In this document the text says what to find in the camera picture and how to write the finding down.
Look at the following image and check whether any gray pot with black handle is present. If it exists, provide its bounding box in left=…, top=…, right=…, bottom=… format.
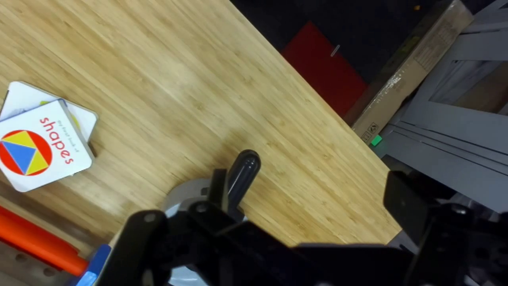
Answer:
left=161, top=150, right=262, bottom=286

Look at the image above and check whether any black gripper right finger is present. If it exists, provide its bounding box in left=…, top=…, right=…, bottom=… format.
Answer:
left=383, top=171, right=478, bottom=286

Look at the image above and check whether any grey metal frame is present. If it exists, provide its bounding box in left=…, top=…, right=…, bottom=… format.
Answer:
left=375, top=0, right=508, bottom=214

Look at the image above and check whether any red flat floor panel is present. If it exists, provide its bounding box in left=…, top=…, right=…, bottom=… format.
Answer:
left=280, top=21, right=370, bottom=120

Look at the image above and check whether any blue and wood toy toolbox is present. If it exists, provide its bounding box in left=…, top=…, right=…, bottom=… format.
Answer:
left=0, top=196, right=115, bottom=286

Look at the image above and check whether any long cardboard box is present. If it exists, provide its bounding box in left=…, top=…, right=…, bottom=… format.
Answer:
left=347, top=0, right=475, bottom=147

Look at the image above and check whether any plain white board book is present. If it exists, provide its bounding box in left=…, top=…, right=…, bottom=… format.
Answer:
left=0, top=80, right=101, bottom=145

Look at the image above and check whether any white shapes board book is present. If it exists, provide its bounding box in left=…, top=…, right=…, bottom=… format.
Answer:
left=0, top=99, right=96, bottom=195

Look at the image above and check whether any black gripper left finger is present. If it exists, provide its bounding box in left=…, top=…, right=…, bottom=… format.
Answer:
left=97, top=210, right=172, bottom=286

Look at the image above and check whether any orange toy rod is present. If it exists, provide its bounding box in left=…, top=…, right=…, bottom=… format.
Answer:
left=0, top=206, right=91, bottom=279

